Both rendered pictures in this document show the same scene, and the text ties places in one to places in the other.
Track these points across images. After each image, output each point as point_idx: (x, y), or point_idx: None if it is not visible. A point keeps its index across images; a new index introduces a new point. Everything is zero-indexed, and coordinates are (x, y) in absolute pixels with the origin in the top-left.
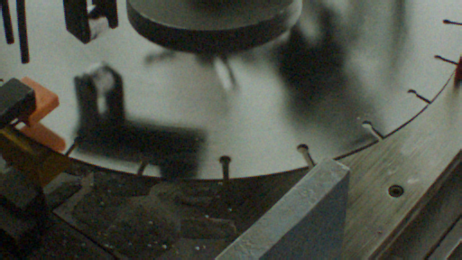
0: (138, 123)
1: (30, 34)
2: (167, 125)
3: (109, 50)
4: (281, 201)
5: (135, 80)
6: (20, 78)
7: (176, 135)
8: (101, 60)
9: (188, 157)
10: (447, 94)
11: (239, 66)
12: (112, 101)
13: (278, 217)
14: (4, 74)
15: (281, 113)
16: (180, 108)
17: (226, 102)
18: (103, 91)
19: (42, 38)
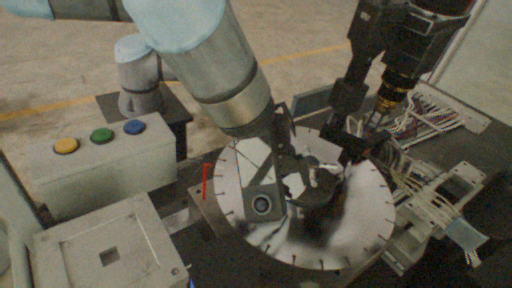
0: (328, 145)
1: (365, 184)
2: (321, 142)
3: (337, 168)
4: (308, 94)
5: (329, 156)
6: (364, 168)
7: (319, 139)
8: (339, 166)
9: (317, 134)
10: (213, 193)
11: (301, 151)
12: (335, 152)
13: (309, 92)
14: (370, 172)
15: (294, 137)
16: (318, 145)
17: (306, 143)
18: (338, 156)
19: (360, 181)
